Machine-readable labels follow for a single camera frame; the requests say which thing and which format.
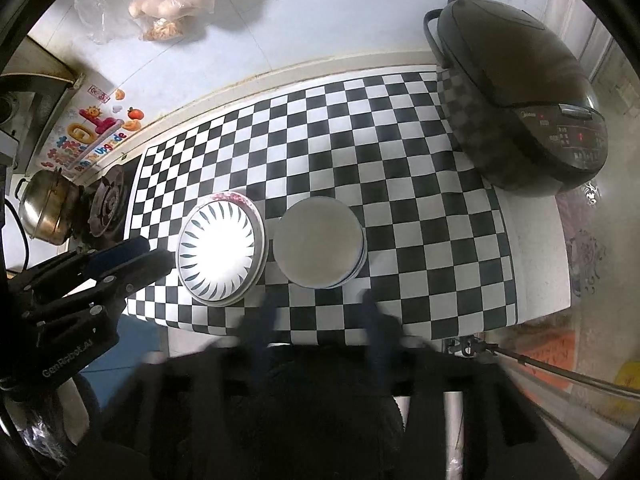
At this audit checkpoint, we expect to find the blue cabinet front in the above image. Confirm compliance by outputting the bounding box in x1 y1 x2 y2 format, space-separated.
82 317 171 376

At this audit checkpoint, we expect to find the black tripod stand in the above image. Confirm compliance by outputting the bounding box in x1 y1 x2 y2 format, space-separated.
446 336 640 441

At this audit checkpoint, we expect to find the black and white checkered table cover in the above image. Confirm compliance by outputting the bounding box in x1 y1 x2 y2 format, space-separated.
122 72 518 347

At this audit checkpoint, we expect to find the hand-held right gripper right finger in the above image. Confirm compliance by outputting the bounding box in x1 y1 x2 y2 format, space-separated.
360 291 503 411

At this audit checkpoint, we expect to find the colourful wall sticker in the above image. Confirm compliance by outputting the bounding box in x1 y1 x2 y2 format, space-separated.
42 85 147 175

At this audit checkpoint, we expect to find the orange floor mat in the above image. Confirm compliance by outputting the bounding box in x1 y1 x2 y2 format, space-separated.
517 332 586 392

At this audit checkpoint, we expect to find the metal range hood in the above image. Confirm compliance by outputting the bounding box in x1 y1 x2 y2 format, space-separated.
0 50 81 173

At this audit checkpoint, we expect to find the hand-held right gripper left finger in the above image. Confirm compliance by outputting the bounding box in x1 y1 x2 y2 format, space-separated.
142 292 287 411

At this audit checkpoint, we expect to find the plain white bowl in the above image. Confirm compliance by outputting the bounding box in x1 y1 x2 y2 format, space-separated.
272 197 363 288

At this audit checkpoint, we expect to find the gas stove burner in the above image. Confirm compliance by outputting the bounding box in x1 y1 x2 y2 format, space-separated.
84 156 147 242

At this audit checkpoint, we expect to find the clear plastic bag of eggs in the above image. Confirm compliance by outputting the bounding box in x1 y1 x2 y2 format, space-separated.
74 0 217 45

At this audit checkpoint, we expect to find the white plate with leaf rim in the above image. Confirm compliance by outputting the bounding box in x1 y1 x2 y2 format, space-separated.
177 198 261 303

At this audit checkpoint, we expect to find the stainless steel pot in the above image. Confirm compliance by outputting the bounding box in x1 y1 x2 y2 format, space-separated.
14 169 85 247

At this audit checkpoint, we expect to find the black plastic bag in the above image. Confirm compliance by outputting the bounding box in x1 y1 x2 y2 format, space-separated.
17 375 103 463

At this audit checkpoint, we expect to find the white plate with pink roses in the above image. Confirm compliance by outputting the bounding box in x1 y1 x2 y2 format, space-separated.
187 191 267 308

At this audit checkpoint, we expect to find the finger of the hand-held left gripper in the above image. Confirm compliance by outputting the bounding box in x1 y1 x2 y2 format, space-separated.
22 249 174 322
22 236 152 293

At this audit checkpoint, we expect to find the silver metal table leg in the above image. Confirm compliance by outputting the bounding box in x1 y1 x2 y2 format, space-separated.
444 391 467 480

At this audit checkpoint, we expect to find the dark grey rice cooker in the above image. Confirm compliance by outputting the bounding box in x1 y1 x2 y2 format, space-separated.
424 0 610 197

